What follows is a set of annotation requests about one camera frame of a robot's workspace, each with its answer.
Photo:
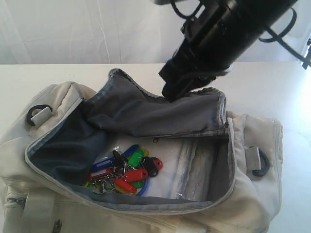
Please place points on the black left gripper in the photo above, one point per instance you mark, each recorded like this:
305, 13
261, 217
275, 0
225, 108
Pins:
186, 71

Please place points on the colourful key tag bunch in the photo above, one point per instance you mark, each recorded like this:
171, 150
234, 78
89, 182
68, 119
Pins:
127, 172

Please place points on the dark object at right edge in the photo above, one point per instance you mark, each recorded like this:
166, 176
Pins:
307, 56

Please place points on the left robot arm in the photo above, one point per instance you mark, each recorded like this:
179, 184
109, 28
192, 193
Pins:
215, 34

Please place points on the beige duffel bag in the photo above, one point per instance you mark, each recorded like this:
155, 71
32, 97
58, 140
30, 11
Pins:
221, 171

